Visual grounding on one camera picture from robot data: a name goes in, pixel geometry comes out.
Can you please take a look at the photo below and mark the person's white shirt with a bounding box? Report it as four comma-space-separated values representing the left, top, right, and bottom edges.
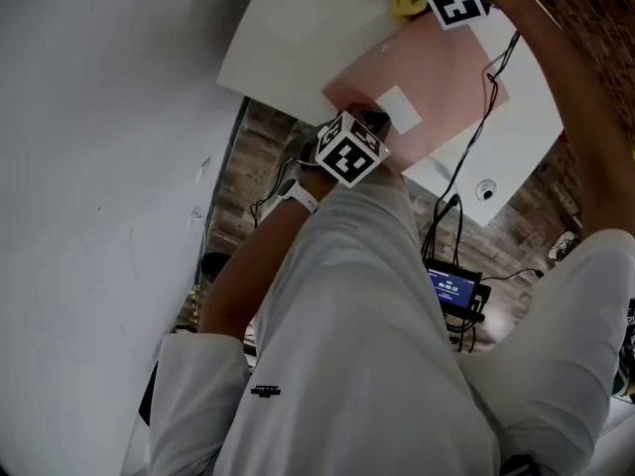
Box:
147, 172, 635, 476

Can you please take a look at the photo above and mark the round white dome device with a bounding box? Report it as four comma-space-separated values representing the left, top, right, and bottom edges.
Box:
474, 178, 500, 202

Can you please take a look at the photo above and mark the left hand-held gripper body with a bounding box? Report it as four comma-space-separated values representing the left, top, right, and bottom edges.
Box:
314, 108, 393, 189

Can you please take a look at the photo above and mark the black cable with plug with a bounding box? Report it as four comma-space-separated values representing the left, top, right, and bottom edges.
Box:
479, 267, 546, 283

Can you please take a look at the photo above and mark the pink object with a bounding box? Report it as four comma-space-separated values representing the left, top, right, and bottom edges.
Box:
321, 15, 512, 178

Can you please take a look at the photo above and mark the thin black looped cable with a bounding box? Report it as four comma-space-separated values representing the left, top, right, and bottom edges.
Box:
247, 155, 318, 230

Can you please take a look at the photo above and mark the long black cable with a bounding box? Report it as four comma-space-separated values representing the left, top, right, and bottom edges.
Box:
420, 30, 522, 263

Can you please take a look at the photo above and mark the person's right forearm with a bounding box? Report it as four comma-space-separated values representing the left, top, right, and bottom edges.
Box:
483, 0, 635, 250

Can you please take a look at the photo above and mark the person's left forearm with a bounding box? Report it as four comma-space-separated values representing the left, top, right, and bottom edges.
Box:
197, 169, 343, 339

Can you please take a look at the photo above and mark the white rectangular label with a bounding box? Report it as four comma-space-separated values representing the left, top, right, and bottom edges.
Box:
375, 85, 424, 136

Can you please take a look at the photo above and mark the black round bin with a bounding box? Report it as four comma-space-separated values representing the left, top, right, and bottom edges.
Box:
199, 252, 233, 285

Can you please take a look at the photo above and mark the white wristwatch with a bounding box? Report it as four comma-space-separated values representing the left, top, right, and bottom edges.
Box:
275, 178, 320, 216

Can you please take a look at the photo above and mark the black monitor with blue screen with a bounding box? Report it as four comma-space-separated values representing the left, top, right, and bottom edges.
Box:
425, 259, 493, 324

